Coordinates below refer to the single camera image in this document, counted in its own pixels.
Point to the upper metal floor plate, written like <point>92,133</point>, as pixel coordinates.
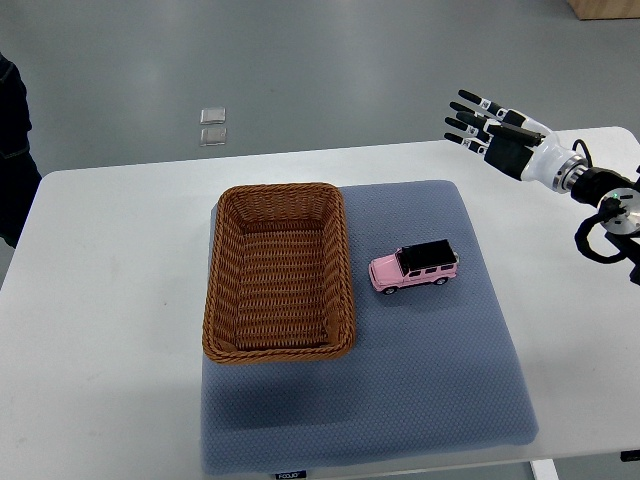
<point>213,115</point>

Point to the white table leg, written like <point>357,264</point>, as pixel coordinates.
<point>544,470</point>

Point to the metal floor plate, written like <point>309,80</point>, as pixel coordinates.
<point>213,136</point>
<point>213,115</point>

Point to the wooden box corner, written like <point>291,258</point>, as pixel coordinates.
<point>605,9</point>

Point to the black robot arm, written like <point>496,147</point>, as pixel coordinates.
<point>616,200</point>

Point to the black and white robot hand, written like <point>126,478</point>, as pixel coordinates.
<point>514,143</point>

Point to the blue-grey textured mat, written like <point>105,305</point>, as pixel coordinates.
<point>433,368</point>

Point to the brown wicker basket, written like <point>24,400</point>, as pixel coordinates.
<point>280,284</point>

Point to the pink toy car black roof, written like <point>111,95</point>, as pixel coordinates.
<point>420,264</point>

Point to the person in dark clothing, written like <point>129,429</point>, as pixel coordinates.
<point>20,177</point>

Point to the lower metal floor plate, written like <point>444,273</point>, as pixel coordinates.
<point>213,136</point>

